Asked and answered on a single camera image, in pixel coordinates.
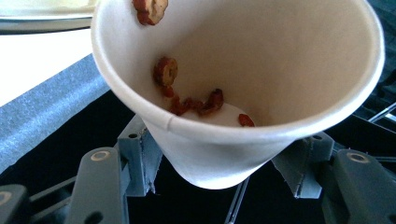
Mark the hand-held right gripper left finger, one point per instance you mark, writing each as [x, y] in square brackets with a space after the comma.
[138, 155]

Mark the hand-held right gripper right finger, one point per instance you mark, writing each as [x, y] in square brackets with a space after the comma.
[303, 168]

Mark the dried red date slices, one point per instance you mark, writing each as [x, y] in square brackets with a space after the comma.
[199, 105]

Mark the paper cup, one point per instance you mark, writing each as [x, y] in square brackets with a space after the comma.
[280, 62]

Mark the thin metal rod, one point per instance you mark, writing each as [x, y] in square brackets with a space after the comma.
[236, 202]

